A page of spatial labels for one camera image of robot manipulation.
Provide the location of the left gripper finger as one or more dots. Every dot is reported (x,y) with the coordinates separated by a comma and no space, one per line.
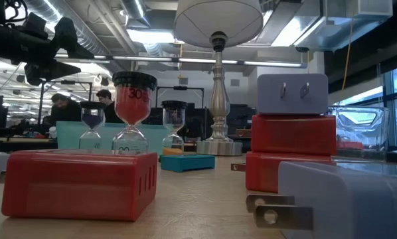
(49,71)
(65,40)

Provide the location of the blue sand hourglass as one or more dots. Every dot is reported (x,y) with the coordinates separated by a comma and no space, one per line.
(92,121)

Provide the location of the red sand hourglass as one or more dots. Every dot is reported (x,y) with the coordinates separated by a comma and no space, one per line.
(133,109)

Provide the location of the red wall charger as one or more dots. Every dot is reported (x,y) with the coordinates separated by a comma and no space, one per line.
(261,176)
(79,186)
(293,134)

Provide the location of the orange sand hourglass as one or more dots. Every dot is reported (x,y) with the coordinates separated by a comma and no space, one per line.
(174,116)

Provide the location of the teal wall charger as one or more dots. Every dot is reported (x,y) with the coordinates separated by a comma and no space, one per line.
(187,163)

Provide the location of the lavender wall charger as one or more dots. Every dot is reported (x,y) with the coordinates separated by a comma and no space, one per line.
(271,99)
(351,206)

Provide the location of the person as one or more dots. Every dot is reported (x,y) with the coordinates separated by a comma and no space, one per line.
(109,113)
(65,109)

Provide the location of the green flat mat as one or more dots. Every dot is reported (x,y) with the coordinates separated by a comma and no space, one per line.
(65,134)

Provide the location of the long ceiling light bar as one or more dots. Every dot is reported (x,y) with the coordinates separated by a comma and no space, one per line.
(202,60)

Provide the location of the table lamp white shade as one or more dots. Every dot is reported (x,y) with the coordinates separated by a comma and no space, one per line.
(218,20)

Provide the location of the black equipment cabinet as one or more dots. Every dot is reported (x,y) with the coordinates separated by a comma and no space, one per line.
(198,126)

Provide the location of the clear plastic bin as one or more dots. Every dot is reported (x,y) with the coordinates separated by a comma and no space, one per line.
(361,126)

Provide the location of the black gantry frame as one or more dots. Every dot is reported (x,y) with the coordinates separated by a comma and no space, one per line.
(65,82)
(180,88)

